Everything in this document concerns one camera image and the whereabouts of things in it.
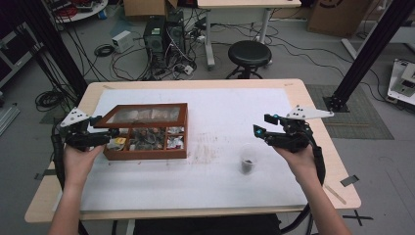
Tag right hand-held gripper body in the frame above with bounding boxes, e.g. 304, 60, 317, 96
263, 105, 336, 154

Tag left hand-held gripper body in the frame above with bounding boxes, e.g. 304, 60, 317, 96
59, 107, 113, 153

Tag wooden box with glass lid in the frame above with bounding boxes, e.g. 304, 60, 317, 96
94, 102, 190, 162

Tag person's left hand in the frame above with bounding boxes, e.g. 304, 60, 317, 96
62, 143, 106, 193

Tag person's right hand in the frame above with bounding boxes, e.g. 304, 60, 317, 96
271, 145, 316, 190

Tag grey tape strip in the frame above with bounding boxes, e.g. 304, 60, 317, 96
340, 174, 360, 188
33, 168, 56, 181

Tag black round stool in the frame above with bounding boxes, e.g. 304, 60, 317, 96
225, 39, 273, 80

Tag thin wooden stick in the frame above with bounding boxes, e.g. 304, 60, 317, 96
322, 183, 347, 206

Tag dark grey floor mat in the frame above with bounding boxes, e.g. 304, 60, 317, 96
304, 83, 395, 141

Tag white box device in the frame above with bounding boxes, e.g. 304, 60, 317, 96
111, 29, 135, 54

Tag white table mat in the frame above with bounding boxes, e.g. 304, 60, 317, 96
79, 87, 309, 212

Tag black computer tower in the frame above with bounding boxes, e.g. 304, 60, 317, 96
163, 10, 188, 64
142, 15, 168, 71

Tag grey metal shelf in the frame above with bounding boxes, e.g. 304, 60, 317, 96
0, 22, 44, 90

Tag black tape cross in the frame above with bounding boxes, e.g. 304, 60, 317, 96
342, 209, 374, 227

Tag person's dark pants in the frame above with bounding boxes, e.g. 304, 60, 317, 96
132, 213, 282, 235

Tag round white table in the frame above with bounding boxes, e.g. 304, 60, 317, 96
43, 0, 110, 24

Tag light desk with white legs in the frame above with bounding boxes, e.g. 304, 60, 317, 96
196, 0, 302, 71

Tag large brown cardboard box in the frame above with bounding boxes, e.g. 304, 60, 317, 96
306, 0, 377, 38

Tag white machine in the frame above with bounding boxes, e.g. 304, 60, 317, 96
386, 58, 415, 108

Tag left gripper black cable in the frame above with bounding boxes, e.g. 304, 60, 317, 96
50, 124, 90, 235

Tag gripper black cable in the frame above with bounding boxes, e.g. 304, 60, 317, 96
279, 132, 327, 235
50, 124, 90, 235

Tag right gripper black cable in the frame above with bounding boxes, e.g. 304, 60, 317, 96
279, 132, 327, 235

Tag large coiled black cable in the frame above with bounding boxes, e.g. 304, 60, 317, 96
34, 89, 67, 114

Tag small coiled black cable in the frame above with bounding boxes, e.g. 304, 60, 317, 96
93, 43, 116, 59

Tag long black floor cable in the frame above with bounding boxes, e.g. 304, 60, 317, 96
269, 31, 390, 103

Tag black frame post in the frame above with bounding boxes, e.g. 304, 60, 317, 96
18, 0, 90, 99
322, 0, 415, 113

